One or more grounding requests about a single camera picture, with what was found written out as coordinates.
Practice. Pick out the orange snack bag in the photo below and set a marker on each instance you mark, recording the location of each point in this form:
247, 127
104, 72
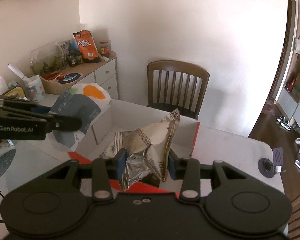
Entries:
87, 47

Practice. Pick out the beige foil snack bag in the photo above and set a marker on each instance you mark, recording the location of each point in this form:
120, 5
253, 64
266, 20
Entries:
147, 149

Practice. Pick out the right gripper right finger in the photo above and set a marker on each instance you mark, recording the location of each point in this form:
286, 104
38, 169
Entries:
188, 171

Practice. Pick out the glass fish bowl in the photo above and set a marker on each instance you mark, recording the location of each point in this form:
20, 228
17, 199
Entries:
47, 59

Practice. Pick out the white sideboard cabinet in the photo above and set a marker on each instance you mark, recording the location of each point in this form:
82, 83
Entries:
104, 73

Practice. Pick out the brown wooden chair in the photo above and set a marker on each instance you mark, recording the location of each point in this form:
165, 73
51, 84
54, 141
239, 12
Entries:
176, 84

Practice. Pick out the black table socket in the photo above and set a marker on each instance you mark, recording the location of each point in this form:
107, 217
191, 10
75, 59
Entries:
266, 168

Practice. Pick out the red lidded jar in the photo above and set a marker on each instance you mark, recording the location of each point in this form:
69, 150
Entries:
105, 48

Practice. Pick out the white orange plastic bag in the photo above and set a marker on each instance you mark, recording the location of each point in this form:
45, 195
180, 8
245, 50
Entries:
85, 101

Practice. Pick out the red cardboard box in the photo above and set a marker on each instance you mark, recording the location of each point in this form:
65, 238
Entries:
124, 116

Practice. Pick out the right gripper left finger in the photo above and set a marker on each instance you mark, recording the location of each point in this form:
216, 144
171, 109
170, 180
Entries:
104, 170

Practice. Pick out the white printed cup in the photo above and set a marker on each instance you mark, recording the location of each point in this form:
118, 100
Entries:
35, 88

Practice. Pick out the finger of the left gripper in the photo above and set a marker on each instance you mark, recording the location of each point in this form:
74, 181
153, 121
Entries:
63, 123
20, 106

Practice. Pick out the yellow rimmed container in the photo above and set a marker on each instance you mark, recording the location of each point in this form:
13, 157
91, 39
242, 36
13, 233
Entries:
15, 93

